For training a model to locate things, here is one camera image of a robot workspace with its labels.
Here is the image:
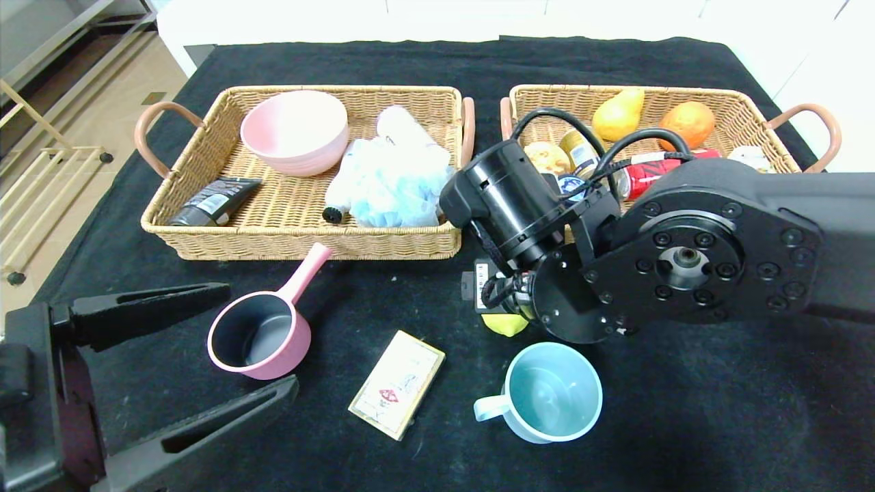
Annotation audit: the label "yellow lemon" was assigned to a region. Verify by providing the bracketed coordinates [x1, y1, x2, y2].
[481, 311, 529, 338]

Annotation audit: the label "pink scoop pot with handle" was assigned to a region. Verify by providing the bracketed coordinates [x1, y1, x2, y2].
[207, 243, 334, 381]

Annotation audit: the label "gold drink can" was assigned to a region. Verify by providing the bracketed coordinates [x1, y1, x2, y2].
[561, 130, 604, 180]

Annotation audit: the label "light blue bath loofah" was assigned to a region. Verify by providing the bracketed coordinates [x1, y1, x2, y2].
[350, 138, 453, 229]

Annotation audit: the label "white bottle black cap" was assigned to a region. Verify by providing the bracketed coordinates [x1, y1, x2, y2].
[322, 142, 363, 226]

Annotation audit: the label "white cylindrical bottle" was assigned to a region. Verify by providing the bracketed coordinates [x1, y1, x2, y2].
[377, 106, 438, 150]

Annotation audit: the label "beige bumpy pastry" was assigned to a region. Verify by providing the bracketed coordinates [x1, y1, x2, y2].
[525, 141, 572, 176]

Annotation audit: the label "cream gold-edged card box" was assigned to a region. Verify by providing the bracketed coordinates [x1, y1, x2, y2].
[348, 331, 446, 442]

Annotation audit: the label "small jar blue lid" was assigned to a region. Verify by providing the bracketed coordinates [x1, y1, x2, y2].
[557, 174, 593, 199]

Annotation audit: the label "black table cloth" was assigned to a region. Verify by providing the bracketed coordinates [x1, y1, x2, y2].
[0, 36, 875, 492]

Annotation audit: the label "pink bowl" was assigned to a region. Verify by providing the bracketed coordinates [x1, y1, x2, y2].
[240, 90, 349, 178]

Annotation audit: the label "light blue mug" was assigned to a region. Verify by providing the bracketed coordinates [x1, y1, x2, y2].
[474, 342, 604, 445]

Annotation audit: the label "red soda can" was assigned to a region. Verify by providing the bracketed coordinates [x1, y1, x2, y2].
[619, 149, 720, 200]

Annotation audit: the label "yellow pear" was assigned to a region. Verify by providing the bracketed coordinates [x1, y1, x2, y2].
[592, 87, 645, 142]

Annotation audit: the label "black cosmetic tube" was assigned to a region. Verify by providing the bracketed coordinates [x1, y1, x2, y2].
[171, 178, 264, 228]

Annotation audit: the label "orange fruit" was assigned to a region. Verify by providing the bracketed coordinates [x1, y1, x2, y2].
[660, 101, 716, 150]

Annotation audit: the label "white green snack packet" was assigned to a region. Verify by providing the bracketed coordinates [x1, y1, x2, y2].
[728, 146, 771, 172]

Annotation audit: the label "wooden rolling rack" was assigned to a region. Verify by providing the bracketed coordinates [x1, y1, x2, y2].
[0, 79, 116, 288]

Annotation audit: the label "grey shelf unit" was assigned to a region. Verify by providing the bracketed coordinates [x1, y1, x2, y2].
[0, 0, 161, 90]

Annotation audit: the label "wicker basket brown handles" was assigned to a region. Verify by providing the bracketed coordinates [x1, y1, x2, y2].
[135, 85, 476, 261]
[499, 84, 842, 247]

